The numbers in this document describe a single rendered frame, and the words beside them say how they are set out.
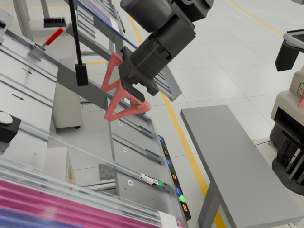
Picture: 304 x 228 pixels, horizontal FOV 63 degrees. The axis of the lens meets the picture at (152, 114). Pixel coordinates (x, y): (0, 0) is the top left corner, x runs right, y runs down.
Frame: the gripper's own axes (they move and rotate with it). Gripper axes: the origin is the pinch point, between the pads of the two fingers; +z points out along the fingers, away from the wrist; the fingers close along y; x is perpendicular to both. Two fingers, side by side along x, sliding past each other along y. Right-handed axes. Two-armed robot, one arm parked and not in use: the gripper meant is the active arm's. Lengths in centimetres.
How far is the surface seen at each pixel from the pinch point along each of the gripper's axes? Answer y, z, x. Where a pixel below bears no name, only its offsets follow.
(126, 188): 4.3, 14.3, 17.1
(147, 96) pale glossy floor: -149, 46, 100
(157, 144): -18.1, 12.3, 33.3
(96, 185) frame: -36, 57, 45
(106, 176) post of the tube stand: -65, 76, 69
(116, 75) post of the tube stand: -58, 15, 23
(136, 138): -17.1, 13.8, 24.8
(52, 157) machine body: -29, 45, 14
